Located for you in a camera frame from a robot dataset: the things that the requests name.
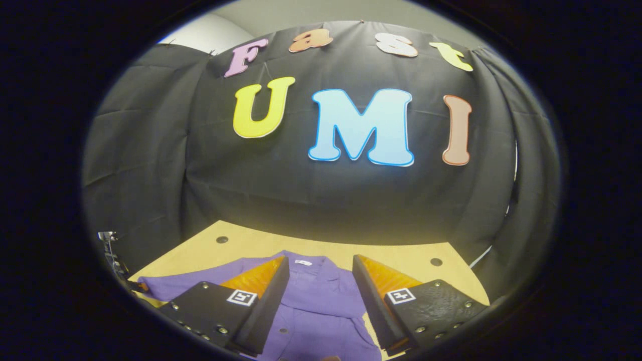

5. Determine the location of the white cable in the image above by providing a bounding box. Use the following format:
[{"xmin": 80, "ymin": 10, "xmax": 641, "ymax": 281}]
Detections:
[{"xmin": 469, "ymin": 245, "xmax": 493, "ymax": 269}]

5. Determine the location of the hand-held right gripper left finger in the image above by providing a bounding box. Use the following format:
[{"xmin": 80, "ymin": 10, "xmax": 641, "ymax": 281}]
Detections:
[{"xmin": 158, "ymin": 256, "xmax": 290, "ymax": 357}]

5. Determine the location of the purple button shirt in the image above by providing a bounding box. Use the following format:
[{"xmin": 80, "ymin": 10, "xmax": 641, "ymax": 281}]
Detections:
[{"xmin": 138, "ymin": 250, "xmax": 382, "ymax": 361}]

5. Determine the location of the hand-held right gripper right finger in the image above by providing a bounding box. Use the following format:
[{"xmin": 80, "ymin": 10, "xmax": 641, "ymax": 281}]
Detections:
[{"xmin": 352, "ymin": 254, "xmax": 488, "ymax": 356}]

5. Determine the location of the black backdrop cloth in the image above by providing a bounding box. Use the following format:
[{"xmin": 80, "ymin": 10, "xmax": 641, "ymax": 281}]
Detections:
[{"xmin": 83, "ymin": 20, "xmax": 561, "ymax": 301}]

